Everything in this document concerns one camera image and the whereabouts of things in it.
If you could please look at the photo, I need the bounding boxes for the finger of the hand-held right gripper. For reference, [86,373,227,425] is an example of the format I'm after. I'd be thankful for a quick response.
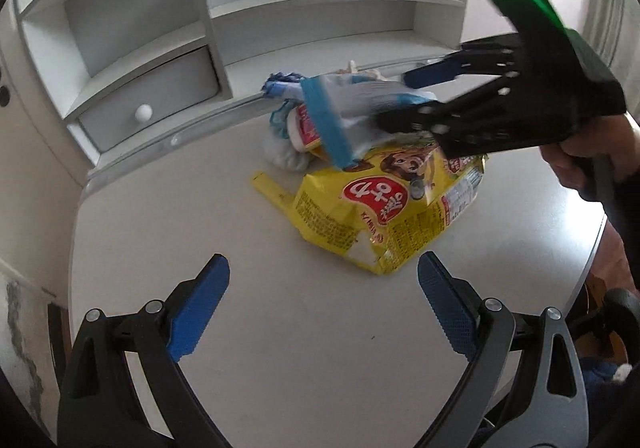
[374,77,522,137]
[403,35,524,90]

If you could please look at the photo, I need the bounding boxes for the white blue plastic wrapper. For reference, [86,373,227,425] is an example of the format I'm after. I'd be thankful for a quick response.
[260,71,437,172]

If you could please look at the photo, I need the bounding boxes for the white hutch drawer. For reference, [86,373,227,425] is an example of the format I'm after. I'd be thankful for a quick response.
[77,46,222,155]

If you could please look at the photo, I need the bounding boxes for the white curtain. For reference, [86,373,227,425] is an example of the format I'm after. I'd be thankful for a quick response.
[582,0,629,62]

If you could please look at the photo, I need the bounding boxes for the blue cloth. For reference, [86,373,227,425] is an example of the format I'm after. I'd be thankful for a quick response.
[581,357,629,387]

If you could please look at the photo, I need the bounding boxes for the person's leg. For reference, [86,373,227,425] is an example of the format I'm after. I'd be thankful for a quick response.
[592,218,640,290]

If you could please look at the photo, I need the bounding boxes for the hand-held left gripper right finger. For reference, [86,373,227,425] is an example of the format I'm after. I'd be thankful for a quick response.
[416,251,589,448]

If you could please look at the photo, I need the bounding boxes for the crumpled cream paper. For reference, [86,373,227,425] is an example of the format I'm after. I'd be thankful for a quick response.
[334,59,401,82]

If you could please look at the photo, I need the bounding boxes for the yellow snack bag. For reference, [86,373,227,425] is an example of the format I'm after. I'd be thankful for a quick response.
[251,141,489,277]

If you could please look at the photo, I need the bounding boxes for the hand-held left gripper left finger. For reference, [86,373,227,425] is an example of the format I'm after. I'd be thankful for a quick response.
[57,253,231,448]

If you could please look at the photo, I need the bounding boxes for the red yellow snack wrapper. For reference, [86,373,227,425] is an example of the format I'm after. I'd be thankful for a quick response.
[286,101,332,155]

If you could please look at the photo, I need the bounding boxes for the person's right hand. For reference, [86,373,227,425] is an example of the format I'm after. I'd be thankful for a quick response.
[542,111,640,202]

